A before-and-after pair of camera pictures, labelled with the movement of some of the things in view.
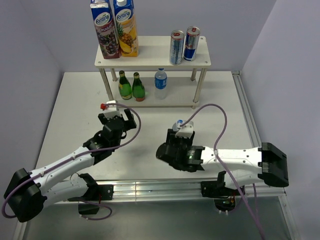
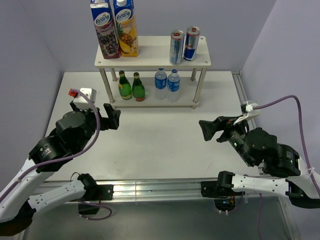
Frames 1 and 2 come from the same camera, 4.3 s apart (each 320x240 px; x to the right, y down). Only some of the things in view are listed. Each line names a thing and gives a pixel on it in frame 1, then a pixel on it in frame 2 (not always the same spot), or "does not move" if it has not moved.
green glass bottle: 138,90 does not move
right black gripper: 171,138 -> 222,122
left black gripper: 129,123 -> 112,121
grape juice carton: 104,15 does not move
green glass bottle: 124,87 does not move
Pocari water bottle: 179,122 -> 173,86
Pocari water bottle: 160,81 does not move
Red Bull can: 191,39 does not move
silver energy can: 177,43 does not move
